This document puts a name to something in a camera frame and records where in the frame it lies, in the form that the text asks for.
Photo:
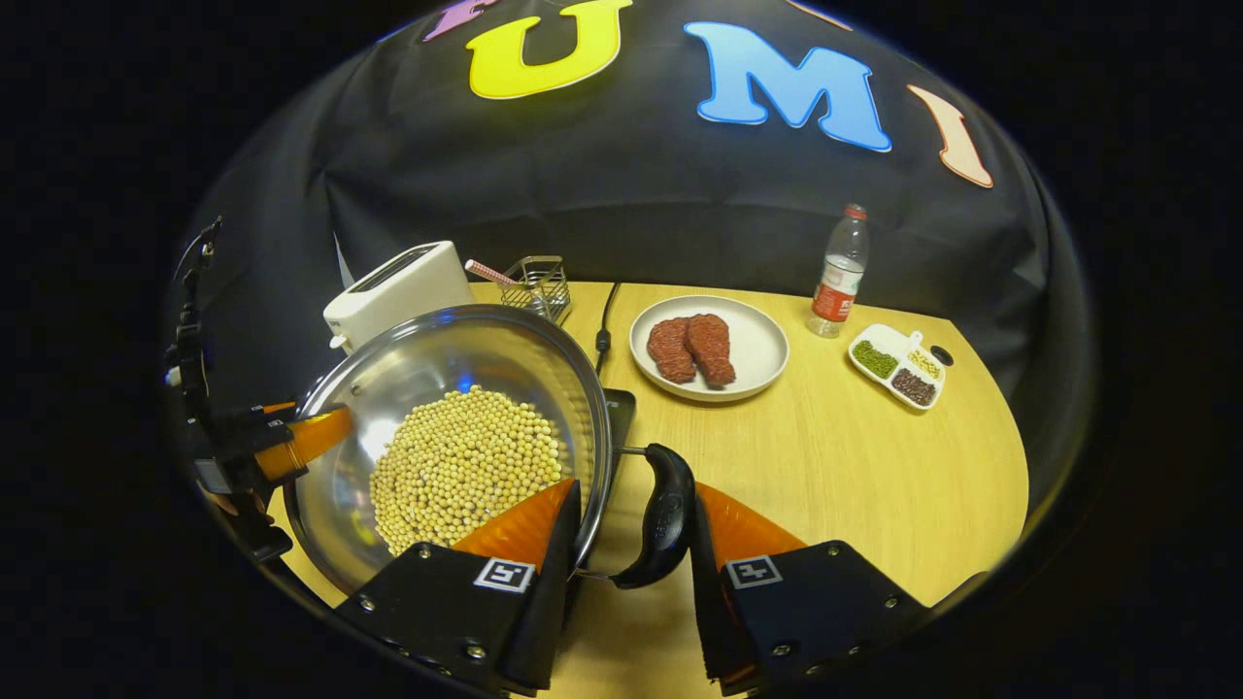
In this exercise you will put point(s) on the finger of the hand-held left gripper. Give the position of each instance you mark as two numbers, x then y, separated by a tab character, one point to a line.
272	412
311	442

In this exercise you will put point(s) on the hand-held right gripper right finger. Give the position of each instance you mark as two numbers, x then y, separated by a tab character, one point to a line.
704	602

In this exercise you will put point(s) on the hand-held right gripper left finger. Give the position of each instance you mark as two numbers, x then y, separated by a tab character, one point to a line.
539	602

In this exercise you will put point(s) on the black induction cooktop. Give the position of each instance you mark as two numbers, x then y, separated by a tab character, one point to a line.
621	417

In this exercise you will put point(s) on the pile of soybeans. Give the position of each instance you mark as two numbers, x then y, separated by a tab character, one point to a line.
456	466

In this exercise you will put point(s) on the white toaster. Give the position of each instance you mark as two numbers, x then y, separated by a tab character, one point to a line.
398	291

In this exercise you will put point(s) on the pink striped straw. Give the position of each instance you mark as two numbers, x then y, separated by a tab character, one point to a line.
490	272

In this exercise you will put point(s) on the red meat steak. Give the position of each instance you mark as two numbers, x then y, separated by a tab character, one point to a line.
670	349
712	349

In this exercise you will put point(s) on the white round plate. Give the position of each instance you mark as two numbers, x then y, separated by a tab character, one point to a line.
757	340

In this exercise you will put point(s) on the white divided dish of beans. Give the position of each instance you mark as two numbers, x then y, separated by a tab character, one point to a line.
884	340

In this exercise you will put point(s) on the clear water bottle red label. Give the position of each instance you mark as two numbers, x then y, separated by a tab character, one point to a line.
835	291

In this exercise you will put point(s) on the black table grommet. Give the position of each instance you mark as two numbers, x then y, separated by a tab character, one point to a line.
941	355

